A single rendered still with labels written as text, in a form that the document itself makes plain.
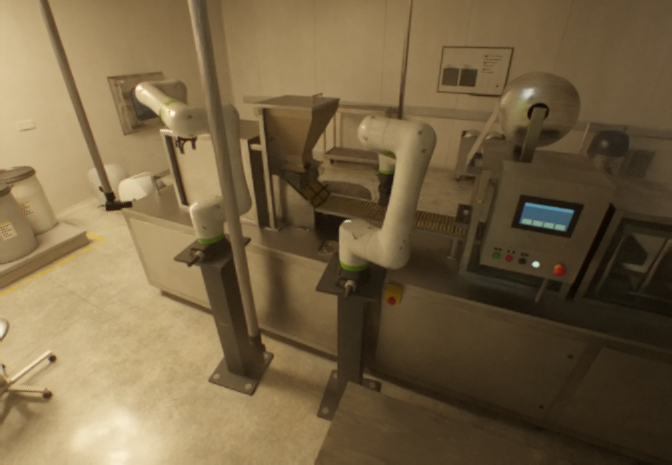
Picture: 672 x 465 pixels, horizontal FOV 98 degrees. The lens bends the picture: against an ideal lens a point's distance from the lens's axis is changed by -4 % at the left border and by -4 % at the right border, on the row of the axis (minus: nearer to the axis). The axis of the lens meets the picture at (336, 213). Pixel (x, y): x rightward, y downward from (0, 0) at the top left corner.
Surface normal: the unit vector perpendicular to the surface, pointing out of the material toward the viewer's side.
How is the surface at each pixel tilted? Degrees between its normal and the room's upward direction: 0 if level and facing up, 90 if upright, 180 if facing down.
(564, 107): 90
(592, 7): 90
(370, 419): 0
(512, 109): 90
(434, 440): 0
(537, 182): 90
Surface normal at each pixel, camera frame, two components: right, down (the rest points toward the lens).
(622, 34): -0.39, 0.44
